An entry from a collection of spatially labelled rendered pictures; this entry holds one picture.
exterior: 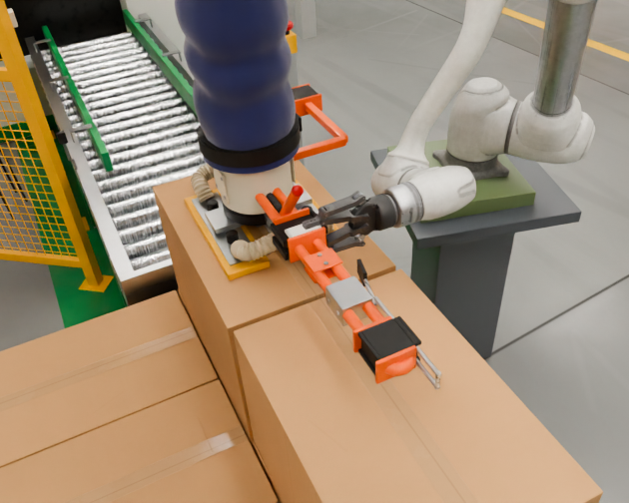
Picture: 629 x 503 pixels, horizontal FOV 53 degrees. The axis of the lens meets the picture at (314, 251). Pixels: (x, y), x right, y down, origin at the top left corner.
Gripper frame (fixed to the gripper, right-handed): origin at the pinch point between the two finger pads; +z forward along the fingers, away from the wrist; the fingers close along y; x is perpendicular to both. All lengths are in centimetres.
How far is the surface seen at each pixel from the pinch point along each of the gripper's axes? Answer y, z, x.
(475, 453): 13, -7, -50
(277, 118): -18.9, -3.1, 16.4
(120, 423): 54, 46, 17
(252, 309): 13.0, 13.2, -1.3
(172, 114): 54, -14, 175
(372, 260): 12.6, -16.4, -0.3
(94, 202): 48, 33, 112
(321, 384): 13.5, 9.0, -25.3
